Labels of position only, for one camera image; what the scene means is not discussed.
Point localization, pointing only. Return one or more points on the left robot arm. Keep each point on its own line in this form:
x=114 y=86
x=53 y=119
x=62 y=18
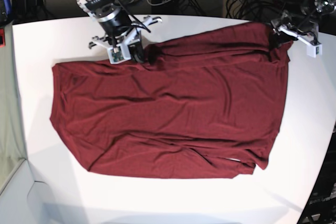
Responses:
x=299 y=21

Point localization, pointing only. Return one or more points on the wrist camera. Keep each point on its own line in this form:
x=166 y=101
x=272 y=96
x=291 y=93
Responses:
x=314 y=50
x=116 y=56

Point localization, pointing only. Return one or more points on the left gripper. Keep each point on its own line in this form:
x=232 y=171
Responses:
x=285 y=30

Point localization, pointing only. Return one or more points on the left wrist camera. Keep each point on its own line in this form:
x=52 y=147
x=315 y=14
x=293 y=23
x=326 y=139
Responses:
x=314 y=50

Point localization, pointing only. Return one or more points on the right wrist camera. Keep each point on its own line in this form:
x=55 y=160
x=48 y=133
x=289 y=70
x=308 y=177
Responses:
x=116 y=56

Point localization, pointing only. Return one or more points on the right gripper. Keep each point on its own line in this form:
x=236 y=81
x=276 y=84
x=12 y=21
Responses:
x=123 y=36

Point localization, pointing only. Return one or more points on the blue handled tool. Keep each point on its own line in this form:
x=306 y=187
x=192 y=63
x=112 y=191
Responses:
x=8 y=7

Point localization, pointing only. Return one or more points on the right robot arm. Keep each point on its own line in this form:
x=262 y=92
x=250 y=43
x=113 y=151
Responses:
x=115 y=11

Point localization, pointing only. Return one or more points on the dark red t-shirt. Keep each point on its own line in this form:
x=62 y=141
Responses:
x=208 y=105

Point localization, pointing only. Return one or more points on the red box at left edge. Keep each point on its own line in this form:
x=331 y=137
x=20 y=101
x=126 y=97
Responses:
x=2 y=37

